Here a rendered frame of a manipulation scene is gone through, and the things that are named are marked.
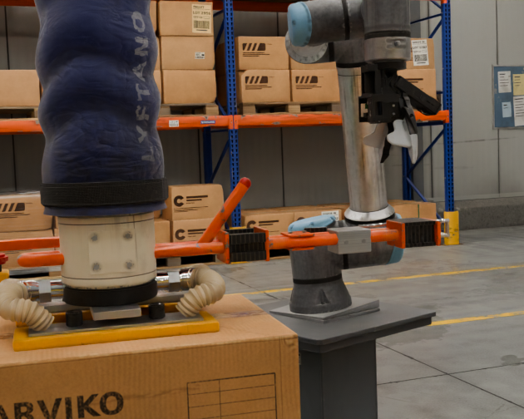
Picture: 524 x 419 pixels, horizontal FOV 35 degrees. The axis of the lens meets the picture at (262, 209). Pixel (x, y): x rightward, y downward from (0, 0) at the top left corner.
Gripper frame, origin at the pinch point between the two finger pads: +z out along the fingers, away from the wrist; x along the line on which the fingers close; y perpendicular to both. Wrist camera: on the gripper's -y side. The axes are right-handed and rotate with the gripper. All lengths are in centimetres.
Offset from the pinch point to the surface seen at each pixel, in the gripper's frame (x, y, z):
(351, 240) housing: 4.1, 12.5, 14.1
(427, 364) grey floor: -266, -139, 122
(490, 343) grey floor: -294, -196, 122
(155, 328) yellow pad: 15, 52, 25
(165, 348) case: 22, 52, 27
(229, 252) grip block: 4.9, 36.9, 14.6
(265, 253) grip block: 5.7, 30.2, 15.1
